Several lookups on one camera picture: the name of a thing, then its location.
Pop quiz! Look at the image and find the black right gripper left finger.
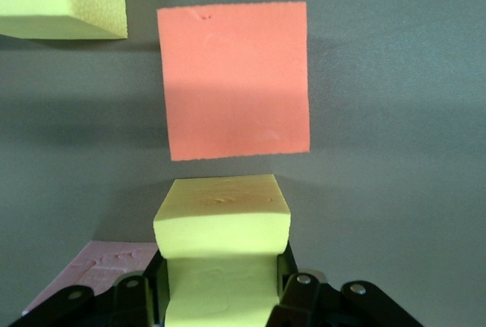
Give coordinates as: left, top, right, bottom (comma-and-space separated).
7, 254, 170, 327

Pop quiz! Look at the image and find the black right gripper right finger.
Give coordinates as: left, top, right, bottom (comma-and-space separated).
267, 241, 422, 327

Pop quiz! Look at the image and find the orange foam cube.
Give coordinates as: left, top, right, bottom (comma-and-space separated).
156, 0, 311, 162

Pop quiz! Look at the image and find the pink foam cube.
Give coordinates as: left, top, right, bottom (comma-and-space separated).
22, 241, 159, 316

